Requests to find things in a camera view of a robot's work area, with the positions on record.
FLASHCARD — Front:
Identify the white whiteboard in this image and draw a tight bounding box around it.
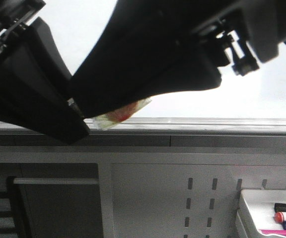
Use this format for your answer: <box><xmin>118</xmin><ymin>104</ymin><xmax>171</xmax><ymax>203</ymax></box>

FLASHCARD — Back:
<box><xmin>0</xmin><ymin>0</ymin><xmax>286</xmax><ymax>136</ymax></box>

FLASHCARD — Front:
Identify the white plastic marker tray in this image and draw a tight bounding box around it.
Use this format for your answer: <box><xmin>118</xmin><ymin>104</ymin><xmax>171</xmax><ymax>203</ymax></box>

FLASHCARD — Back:
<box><xmin>235</xmin><ymin>189</ymin><xmax>286</xmax><ymax>238</ymax></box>

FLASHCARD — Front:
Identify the white slotted metal panel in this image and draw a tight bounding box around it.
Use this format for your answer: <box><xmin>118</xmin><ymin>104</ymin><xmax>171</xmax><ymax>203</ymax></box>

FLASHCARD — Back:
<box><xmin>98</xmin><ymin>153</ymin><xmax>286</xmax><ymax>238</ymax></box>

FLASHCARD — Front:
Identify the pink item in tray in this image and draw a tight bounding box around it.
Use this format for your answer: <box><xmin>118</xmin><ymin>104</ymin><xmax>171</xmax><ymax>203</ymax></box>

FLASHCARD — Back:
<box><xmin>260</xmin><ymin>230</ymin><xmax>286</xmax><ymax>237</ymax></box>

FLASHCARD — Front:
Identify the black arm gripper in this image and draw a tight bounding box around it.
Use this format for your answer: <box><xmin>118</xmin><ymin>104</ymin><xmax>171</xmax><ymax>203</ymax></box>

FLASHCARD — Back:
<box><xmin>192</xmin><ymin>0</ymin><xmax>286</xmax><ymax>76</ymax></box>

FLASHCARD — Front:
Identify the dark cabinet with handle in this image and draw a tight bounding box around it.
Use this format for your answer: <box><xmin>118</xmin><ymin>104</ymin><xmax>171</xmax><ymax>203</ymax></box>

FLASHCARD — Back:
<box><xmin>0</xmin><ymin>163</ymin><xmax>104</xmax><ymax>238</ymax></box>

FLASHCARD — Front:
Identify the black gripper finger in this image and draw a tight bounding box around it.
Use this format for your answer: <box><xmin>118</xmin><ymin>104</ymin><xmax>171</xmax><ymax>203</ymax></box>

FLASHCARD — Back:
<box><xmin>0</xmin><ymin>18</ymin><xmax>89</xmax><ymax>144</ymax></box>
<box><xmin>69</xmin><ymin>0</ymin><xmax>221</xmax><ymax>118</ymax></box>

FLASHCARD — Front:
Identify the white whiteboard marker black tip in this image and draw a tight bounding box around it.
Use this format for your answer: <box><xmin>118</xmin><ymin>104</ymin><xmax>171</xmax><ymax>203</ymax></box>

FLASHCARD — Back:
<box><xmin>66</xmin><ymin>97</ymin><xmax>152</xmax><ymax>130</ymax></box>

